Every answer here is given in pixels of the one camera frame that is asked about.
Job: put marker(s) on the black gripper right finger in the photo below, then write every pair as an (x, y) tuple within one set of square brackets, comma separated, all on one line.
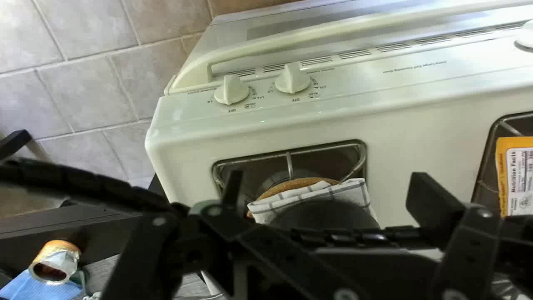
[(477, 244)]

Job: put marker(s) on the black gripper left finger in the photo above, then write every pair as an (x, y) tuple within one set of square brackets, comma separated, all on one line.
[(174, 240)]

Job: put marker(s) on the left burner grate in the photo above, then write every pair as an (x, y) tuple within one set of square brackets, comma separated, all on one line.
[(485, 190)]

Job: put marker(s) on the burner grate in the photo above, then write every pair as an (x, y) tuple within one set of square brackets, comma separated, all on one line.
[(485, 190), (337, 162)]

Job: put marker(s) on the right burner grate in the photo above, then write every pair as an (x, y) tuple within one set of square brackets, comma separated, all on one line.
[(337, 162)]

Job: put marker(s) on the blue cloth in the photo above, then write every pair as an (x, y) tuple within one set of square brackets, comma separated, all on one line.
[(25, 287)]

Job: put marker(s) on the black cooking pot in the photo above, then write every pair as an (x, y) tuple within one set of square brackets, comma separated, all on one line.
[(325, 215)]

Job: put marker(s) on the white stove knob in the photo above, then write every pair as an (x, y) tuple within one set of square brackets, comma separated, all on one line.
[(292, 79), (232, 90)]

